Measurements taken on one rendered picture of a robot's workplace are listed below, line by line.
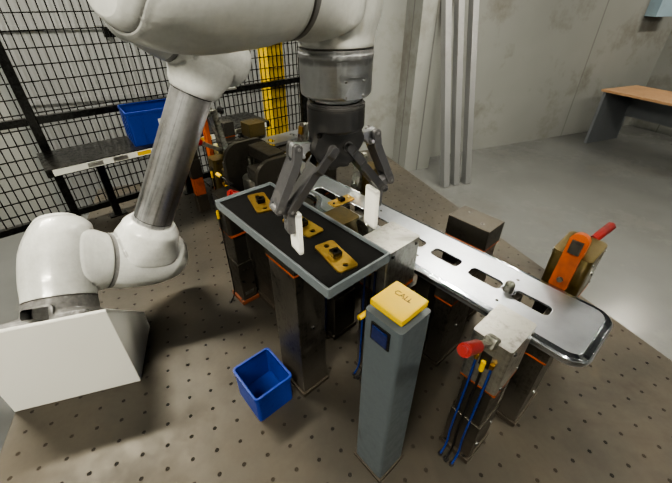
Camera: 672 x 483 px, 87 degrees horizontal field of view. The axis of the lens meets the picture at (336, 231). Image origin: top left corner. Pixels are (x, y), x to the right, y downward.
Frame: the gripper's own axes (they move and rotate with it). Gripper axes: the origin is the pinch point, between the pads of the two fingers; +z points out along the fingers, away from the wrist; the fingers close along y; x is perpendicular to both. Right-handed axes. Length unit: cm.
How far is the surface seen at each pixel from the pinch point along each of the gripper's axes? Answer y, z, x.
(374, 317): -1.1, 7.5, -12.5
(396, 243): 16.0, 10.1, 3.0
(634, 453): 50, 51, -42
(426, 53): 225, 9, 215
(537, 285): 42.9, 21.2, -13.6
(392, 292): 2.6, 5.2, -11.6
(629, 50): 540, 21, 187
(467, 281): 31.0, 21.1, -4.8
